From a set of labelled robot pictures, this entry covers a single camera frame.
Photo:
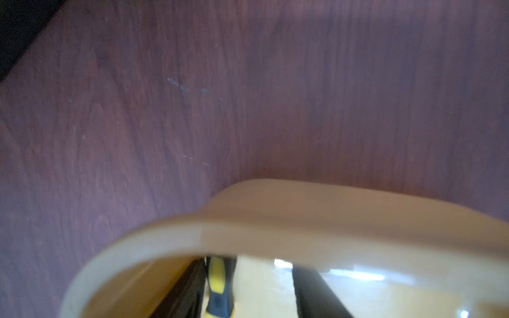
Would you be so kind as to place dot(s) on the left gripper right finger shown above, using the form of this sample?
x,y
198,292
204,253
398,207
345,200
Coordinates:
x,y
314,298

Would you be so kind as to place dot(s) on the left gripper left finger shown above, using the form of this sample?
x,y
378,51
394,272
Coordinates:
x,y
185,299

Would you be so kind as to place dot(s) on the yellow plastic storage tray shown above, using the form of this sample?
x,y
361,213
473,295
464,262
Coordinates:
x,y
382,254

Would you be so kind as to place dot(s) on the black plastic toolbox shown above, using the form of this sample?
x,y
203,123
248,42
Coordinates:
x,y
21,22

